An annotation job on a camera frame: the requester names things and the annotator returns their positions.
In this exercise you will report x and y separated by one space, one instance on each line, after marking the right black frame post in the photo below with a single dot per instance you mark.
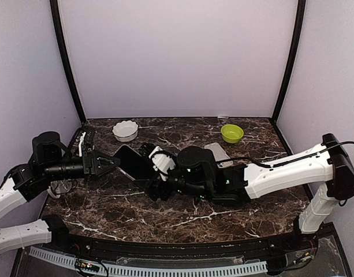
300 12

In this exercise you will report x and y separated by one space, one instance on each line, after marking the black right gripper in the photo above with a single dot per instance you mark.
155 186

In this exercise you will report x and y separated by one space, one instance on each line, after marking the black frame post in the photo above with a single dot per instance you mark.
300 12
59 34

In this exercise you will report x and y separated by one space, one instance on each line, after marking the small circuit board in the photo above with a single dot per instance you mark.
86 266

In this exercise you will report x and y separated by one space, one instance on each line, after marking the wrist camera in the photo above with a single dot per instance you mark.
85 142
161 160

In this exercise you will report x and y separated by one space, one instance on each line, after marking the left black frame post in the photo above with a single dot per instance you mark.
59 34

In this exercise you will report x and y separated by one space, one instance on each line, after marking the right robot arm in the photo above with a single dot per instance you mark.
194 171

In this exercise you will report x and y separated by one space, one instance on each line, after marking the black front rail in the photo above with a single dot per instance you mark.
267 247

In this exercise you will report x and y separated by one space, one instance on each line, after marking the green bowl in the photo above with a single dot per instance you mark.
232 133

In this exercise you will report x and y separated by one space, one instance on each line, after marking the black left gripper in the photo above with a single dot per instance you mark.
90 166

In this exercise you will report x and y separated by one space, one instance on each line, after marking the white scalloped bowl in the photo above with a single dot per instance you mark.
125 131

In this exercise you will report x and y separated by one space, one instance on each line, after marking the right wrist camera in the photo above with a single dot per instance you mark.
161 160

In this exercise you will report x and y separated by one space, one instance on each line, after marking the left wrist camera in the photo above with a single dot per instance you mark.
85 142

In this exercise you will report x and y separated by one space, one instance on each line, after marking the white phone case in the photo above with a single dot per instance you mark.
219 154

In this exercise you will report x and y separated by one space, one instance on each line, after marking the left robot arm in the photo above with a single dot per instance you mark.
51 161

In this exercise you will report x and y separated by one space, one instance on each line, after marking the white slotted cable duct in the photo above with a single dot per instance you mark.
111 269

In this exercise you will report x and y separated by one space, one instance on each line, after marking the phone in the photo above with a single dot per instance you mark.
134 166

